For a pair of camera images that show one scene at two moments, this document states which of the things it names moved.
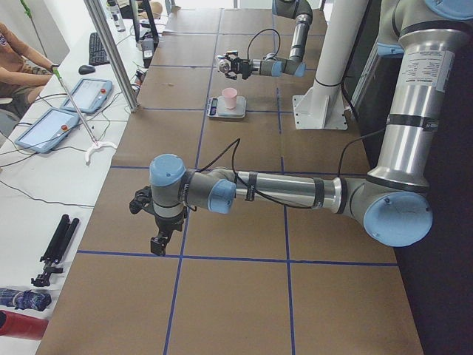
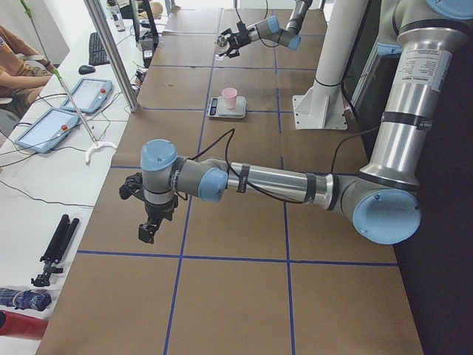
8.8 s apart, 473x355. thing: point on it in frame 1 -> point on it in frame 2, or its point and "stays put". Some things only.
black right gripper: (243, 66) -> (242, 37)
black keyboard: (97, 52) stays put
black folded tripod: (56, 250) stays put
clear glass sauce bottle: (225, 66) -> (222, 46)
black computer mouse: (86, 69) stays put
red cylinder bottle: (21, 325) stays put
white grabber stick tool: (95, 144) stays put
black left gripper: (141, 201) -> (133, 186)
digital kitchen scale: (216, 108) stays put
